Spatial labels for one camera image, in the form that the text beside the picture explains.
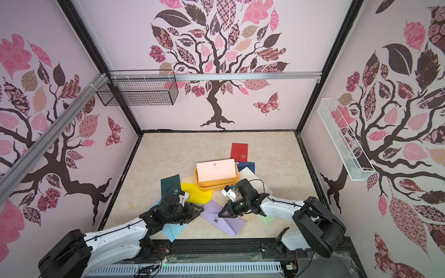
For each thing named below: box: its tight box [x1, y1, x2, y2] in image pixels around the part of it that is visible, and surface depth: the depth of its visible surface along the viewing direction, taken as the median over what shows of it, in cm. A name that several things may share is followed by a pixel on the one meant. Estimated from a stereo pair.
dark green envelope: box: [154, 174, 182, 207], surface depth 97 cm
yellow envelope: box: [180, 182, 213, 205], surface depth 91 cm
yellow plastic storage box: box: [194, 162, 240, 192], surface depth 95 cm
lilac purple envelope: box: [200, 199, 246, 238], surface depth 79 cm
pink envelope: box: [195, 158, 237, 183], surface depth 97 cm
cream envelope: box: [180, 176, 197, 185], surface depth 99 cm
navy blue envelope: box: [235, 161, 255, 175], surface depth 104 cm
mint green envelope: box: [257, 213, 277, 226], surface depth 83 cm
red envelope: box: [230, 142, 249, 163], surface depth 112 cm
